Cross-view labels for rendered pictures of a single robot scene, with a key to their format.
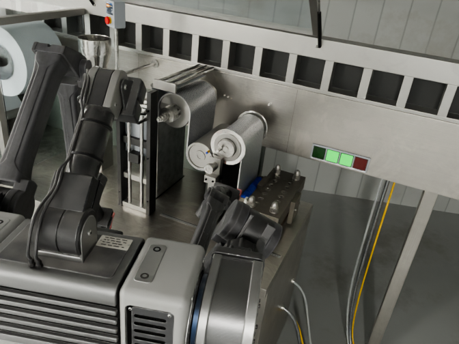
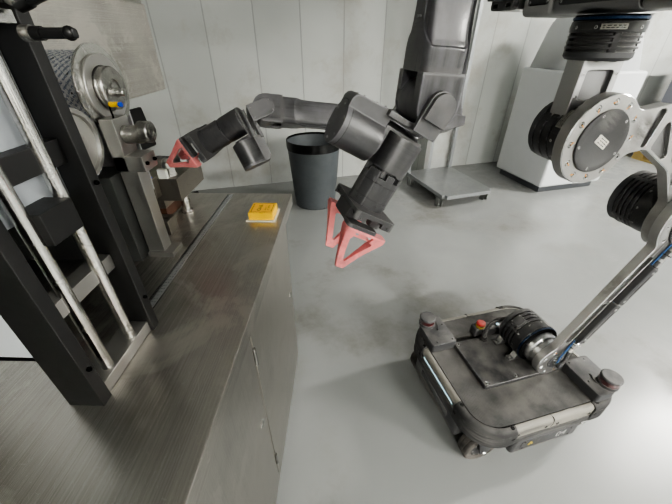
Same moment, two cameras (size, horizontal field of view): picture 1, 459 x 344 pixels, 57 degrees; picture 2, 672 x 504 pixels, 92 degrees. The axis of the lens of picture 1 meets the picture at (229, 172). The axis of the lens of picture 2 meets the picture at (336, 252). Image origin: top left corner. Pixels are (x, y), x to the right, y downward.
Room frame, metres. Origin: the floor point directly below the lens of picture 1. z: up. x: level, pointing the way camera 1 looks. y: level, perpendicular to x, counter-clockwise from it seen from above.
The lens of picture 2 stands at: (1.32, 0.82, 1.33)
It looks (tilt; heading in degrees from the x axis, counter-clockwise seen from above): 33 degrees down; 250
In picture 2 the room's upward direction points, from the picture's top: straight up
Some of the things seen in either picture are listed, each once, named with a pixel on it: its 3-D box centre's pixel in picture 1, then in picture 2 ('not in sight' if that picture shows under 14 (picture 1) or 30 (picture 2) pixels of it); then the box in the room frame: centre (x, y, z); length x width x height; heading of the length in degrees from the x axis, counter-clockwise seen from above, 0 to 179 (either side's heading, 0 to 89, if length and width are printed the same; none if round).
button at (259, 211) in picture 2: not in sight; (263, 211); (1.23, -0.05, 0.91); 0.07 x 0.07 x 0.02; 69
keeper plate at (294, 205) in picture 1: (294, 207); not in sight; (1.57, -0.30, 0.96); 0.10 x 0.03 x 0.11; 159
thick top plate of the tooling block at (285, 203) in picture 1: (274, 196); (120, 178); (1.59, -0.21, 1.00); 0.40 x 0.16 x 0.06; 159
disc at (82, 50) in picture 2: (227, 147); (103, 88); (1.50, 0.02, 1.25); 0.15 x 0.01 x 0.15; 69
